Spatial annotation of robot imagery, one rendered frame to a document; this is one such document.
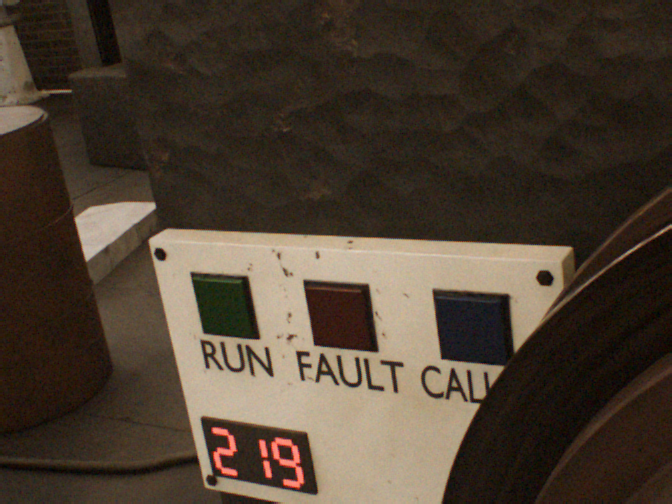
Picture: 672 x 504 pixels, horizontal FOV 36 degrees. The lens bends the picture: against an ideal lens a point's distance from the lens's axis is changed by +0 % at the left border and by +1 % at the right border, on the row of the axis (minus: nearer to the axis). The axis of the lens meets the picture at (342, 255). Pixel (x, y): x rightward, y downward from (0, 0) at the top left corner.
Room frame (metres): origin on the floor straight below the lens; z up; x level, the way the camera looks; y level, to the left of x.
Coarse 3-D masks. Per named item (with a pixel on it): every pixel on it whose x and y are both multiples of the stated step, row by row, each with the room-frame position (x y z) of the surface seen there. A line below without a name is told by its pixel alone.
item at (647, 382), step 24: (648, 384) 0.29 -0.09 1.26; (624, 408) 0.29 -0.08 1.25; (648, 408) 0.29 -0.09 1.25; (600, 432) 0.30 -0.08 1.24; (624, 432) 0.29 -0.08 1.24; (648, 432) 0.29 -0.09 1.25; (576, 456) 0.30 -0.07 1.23; (600, 456) 0.30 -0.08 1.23; (624, 456) 0.29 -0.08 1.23; (648, 456) 0.29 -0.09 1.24; (552, 480) 0.31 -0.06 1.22; (576, 480) 0.30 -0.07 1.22; (600, 480) 0.30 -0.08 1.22; (624, 480) 0.29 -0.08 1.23; (648, 480) 0.29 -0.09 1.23
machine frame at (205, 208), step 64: (128, 0) 0.60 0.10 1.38; (192, 0) 0.58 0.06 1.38; (256, 0) 0.56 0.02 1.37; (320, 0) 0.54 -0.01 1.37; (384, 0) 0.52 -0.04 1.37; (448, 0) 0.50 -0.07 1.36; (512, 0) 0.48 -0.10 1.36; (576, 0) 0.47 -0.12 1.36; (640, 0) 0.45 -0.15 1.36; (128, 64) 0.61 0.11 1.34; (192, 64) 0.59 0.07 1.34; (256, 64) 0.56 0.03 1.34; (320, 64) 0.54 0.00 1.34; (384, 64) 0.52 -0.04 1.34; (448, 64) 0.50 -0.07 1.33; (512, 64) 0.48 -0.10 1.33; (576, 64) 0.47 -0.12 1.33; (640, 64) 0.45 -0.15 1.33; (192, 128) 0.59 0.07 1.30; (256, 128) 0.57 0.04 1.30; (320, 128) 0.54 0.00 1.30; (384, 128) 0.52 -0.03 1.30; (448, 128) 0.50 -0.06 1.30; (512, 128) 0.49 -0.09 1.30; (576, 128) 0.47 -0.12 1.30; (640, 128) 0.45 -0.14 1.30; (192, 192) 0.60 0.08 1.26; (256, 192) 0.57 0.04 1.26; (320, 192) 0.55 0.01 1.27; (384, 192) 0.53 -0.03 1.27; (448, 192) 0.51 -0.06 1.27; (512, 192) 0.49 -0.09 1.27; (576, 192) 0.47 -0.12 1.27; (640, 192) 0.45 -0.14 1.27; (576, 256) 0.47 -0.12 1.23
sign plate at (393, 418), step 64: (192, 256) 0.58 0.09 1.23; (256, 256) 0.55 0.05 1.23; (320, 256) 0.53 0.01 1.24; (384, 256) 0.51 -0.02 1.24; (448, 256) 0.49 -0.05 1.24; (512, 256) 0.47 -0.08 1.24; (192, 320) 0.58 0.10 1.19; (256, 320) 0.55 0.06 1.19; (384, 320) 0.51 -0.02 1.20; (512, 320) 0.47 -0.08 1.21; (192, 384) 0.59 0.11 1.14; (256, 384) 0.56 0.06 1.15; (320, 384) 0.54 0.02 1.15; (384, 384) 0.51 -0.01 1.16; (448, 384) 0.49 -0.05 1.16; (256, 448) 0.56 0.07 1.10; (320, 448) 0.54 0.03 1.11; (384, 448) 0.52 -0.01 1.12; (448, 448) 0.49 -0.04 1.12
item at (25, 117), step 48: (0, 144) 2.84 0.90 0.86; (48, 144) 3.01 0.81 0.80; (0, 192) 2.82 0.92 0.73; (48, 192) 2.94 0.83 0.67; (0, 240) 2.80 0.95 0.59; (48, 240) 2.89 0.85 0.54; (0, 288) 2.78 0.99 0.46; (48, 288) 2.86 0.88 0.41; (0, 336) 2.77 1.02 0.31; (48, 336) 2.83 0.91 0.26; (96, 336) 3.00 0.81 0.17; (0, 384) 2.76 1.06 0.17; (48, 384) 2.81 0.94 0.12; (96, 384) 2.93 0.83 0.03; (0, 432) 2.77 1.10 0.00
